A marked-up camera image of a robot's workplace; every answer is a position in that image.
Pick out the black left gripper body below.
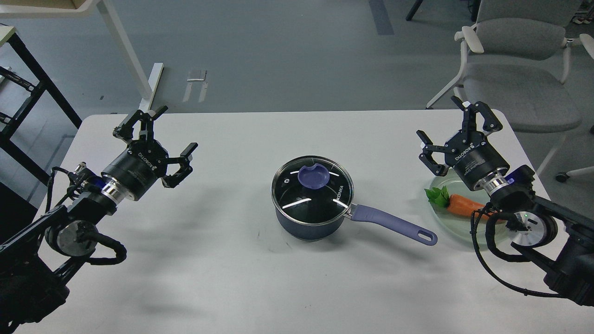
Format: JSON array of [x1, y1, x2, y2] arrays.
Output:
[[101, 139, 169, 201]]

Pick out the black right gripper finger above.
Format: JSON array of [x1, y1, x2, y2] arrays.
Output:
[[416, 130, 454, 177], [451, 96, 504, 138]]

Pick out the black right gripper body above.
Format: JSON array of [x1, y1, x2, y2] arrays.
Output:
[[445, 130, 510, 192]]

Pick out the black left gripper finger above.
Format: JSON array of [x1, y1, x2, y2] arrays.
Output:
[[161, 142, 199, 188], [113, 105, 168, 142]]

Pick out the glass lid with blue knob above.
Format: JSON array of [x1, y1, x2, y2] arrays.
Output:
[[271, 155, 354, 225]]

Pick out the blue saucepan with handle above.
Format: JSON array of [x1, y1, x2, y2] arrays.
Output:
[[271, 155, 438, 246]]

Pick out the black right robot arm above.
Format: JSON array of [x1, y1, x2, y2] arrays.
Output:
[[417, 96, 594, 306]]

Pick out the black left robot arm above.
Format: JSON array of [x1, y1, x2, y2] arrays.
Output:
[[0, 106, 197, 334]]

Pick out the toy orange carrot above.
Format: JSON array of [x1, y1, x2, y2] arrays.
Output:
[[424, 186, 497, 219]]

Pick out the grey office chair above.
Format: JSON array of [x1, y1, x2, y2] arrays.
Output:
[[426, 0, 593, 175]]

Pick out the clear glass plate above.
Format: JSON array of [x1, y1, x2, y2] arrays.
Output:
[[428, 169, 509, 244]]

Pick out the black metal rack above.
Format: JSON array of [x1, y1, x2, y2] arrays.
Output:
[[0, 25, 82, 185]]

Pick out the white desk frame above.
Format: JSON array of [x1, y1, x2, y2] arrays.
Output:
[[0, 0, 165, 114]]

